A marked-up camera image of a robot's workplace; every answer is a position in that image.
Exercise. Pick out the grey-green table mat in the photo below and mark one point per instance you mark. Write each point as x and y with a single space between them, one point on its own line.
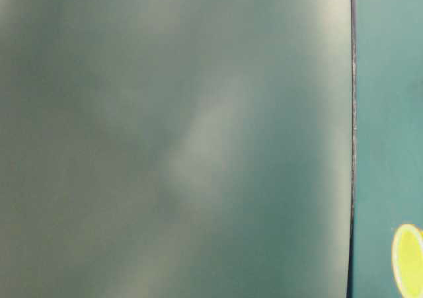
175 148

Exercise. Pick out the yellow-green round sticker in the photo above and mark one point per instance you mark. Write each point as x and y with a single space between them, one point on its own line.
406 258

